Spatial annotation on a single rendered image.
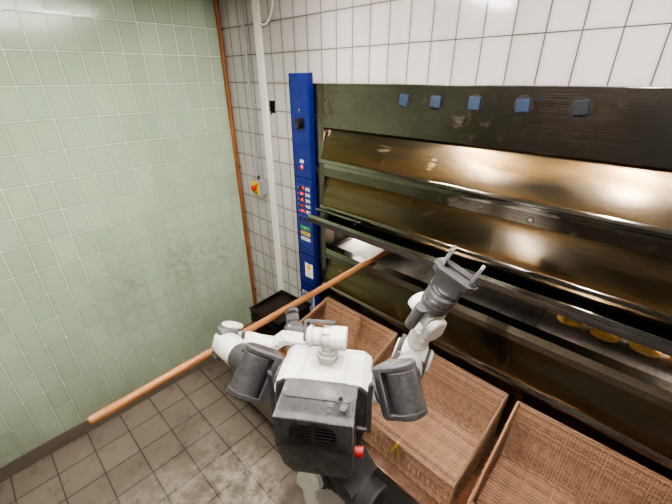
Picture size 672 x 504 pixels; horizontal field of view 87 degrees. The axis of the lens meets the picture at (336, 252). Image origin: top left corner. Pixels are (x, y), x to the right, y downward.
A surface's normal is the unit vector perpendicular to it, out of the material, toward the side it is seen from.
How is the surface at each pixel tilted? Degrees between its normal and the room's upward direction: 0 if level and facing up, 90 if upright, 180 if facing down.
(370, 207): 70
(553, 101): 90
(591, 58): 90
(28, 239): 90
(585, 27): 90
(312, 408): 0
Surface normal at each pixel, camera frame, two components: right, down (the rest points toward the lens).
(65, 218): 0.72, 0.30
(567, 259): -0.65, 0.00
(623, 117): -0.69, 0.32
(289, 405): 0.00, -0.89
